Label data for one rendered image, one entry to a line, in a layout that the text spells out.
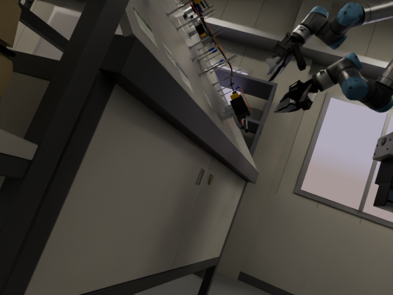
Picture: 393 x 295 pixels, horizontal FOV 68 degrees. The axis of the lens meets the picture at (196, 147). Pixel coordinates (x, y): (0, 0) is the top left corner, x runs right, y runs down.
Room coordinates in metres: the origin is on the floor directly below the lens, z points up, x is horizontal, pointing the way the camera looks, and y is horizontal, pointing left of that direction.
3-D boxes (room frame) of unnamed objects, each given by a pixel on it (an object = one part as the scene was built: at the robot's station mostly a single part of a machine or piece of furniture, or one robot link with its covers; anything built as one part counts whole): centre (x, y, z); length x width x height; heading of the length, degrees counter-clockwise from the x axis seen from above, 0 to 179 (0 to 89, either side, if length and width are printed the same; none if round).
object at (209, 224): (1.24, -0.18, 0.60); 0.55 x 0.03 x 0.39; 155
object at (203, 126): (0.98, -0.08, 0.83); 1.18 x 0.05 x 0.06; 155
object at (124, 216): (0.74, 0.06, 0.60); 0.55 x 0.02 x 0.39; 155
